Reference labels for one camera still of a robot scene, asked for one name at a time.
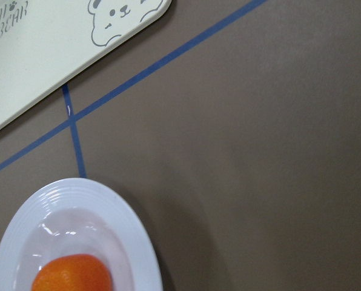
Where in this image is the orange fruit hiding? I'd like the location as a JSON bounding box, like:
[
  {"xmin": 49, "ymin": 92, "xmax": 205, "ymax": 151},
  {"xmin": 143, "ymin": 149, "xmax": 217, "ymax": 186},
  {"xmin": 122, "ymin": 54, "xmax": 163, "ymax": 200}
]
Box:
[{"xmin": 31, "ymin": 254, "xmax": 113, "ymax": 290}]

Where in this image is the white round plate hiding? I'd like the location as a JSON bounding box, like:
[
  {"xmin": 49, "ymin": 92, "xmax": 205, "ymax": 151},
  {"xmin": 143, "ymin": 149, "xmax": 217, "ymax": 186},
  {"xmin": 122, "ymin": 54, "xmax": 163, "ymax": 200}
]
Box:
[{"xmin": 0, "ymin": 178, "xmax": 163, "ymax": 290}]

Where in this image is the cream bear tray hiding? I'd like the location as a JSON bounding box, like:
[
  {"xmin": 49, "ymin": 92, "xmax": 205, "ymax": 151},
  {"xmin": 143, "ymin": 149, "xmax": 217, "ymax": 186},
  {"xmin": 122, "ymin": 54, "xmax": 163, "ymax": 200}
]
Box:
[{"xmin": 0, "ymin": 0, "xmax": 170, "ymax": 129}]

